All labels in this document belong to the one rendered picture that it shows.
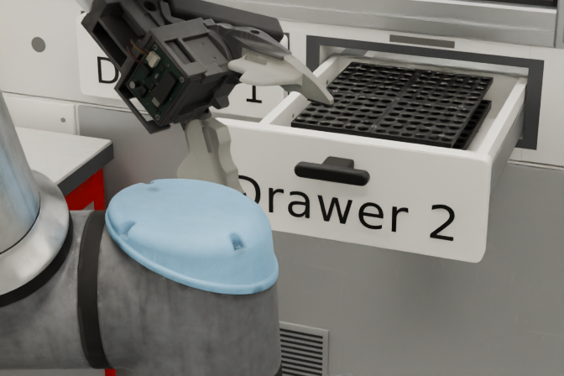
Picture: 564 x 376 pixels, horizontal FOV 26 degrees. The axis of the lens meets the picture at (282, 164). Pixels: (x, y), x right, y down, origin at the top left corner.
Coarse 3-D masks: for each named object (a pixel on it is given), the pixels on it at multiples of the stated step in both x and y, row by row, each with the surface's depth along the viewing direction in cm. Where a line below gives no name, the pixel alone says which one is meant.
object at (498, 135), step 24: (336, 72) 154; (456, 72) 150; (480, 72) 149; (504, 72) 149; (288, 96) 141; (504, 96) 149; (264, 120) 134; (288, 120) 139; (504, 120) 134; (480, 144) 143; (504, 144) 134
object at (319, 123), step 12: (300, 120) 133; (312, 120) 132; (324, 120) 132; (336, 132) 130; (348, 132) 130; (360, 132) 129; (372, 132) 129; (384, 132) 130; (396, 132) 129; (408, 132) 129; (432, 144) 127; (444, 144) 126
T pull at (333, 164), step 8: (328, 160) 119; (336, 160) 119; (344, 160) 119; (352, 160) 119; (296, 168) 118; (304, 168) 118; (312, 168) 117; (320, 168) 117; (328, 168) 117; (336, 168) 117; (344, 168) 117; (352, 168) 119; (304, 176) 118; (312, 176) 118; (320, 176) 117; (328, 176) 117; (336, 176) 117; (344, 176) 117; (352, 176) 116; (360, 176) 116; (368, 176) 116; (352, 184) 117; (360, 184) 116
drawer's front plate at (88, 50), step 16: (80, 16) 160; (80, 32) 160; (80, 48) 161; (96, 48) 160; (80, 64) 162; (96, 64) 161; (80, 80) 163; (96, 80) 162; (96, 96) 163; (112, 96) 162; (240, 96) 156; (256, 96) 155; (272, 96) 154; (224, 112) 157; (240, 112) 156; (256, 112) 156
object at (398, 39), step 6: (390, 36) 147; (396, 36) 147; (402, 36) 147; (408, 36) 147; (396, 42) 147; (402, 42) 147; (408, 42) 147; (414, 42) 147; (420, 42) 146; (426, 42) 146; (432, 42) 146; (438, 42) 146; (444, 42) 145; (450, 42) 145
